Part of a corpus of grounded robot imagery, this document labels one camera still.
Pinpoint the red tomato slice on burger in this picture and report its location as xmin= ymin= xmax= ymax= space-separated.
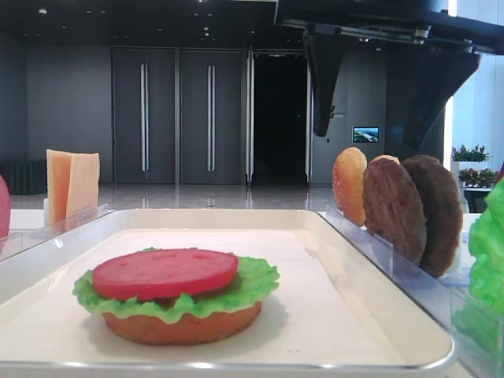
xmin=92 ymin=249 xmax=239 ymax=301

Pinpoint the clear left side rack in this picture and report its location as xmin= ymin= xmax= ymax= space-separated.
xmin=1 ymin=204 xmax=112 ymax=261

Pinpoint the pale yellow cheese slice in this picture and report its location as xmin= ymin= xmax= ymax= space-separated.
xmin=66 ymin=153 xmax=100 ymax=218

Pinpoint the red tomato slice in holder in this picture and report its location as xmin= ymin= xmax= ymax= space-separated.
xmin=0 ymin=176 xmax=11 ymax=238

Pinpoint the white serving tray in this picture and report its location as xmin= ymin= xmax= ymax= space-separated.
xmin=1 ymin=209 xmax=456 ymax=377

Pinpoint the small wall screen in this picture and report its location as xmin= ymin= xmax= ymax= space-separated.
xmin=352 ymin=127 xmax=380 ymax=143

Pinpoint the clear patty pusher rack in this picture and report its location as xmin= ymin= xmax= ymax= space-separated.
xmin=321 ymin=206 xmax=474 ymax=321

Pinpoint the green lettuce on burger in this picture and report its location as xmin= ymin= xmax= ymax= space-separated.
xmin=72 ymin=253 xmax=280 ymax=324

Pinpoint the front bun slice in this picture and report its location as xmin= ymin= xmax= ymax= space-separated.
xmin=333 ymin=147 xmax=367 ymax=227

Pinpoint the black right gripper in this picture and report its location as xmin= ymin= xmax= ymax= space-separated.
xmin=275 ymin=1 xmax=503 ymax=148

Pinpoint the bun slice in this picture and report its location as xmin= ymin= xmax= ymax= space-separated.
xmin=333 ymin=147 xmax=367 ymax=227
xmin=370 ymin=154 xmax=401 ymax=165

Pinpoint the brown meat patty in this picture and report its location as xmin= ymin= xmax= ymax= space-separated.
xmin=402 ymin=154 xmax=462 ymax=277
xmin=363 ymin=158 xmax=427 ymax=265

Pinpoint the green lettuce in holder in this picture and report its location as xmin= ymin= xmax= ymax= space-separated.
xmin=452 ymin=187 xmax=504 ymax=355

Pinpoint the bottom bun on tray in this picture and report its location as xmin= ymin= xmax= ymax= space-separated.
xmin=102 ymin=302 xmax=262 ymax=346

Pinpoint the clear lettuce pusher rack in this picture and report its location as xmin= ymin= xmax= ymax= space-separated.
xmin=449 ymin=286 xmax=503 ymax=377

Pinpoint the orange cheese slice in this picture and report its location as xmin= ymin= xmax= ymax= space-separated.
xmin=46 ymin=150 xmax=74 ymax=224

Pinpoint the flower planter box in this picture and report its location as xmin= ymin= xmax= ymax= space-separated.
xmin=451 ymin=145 xmax=497 ymax=188

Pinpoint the rear bun slice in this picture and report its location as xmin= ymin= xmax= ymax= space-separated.
xmin=370 ymin=154 xmax=401 ymax=165

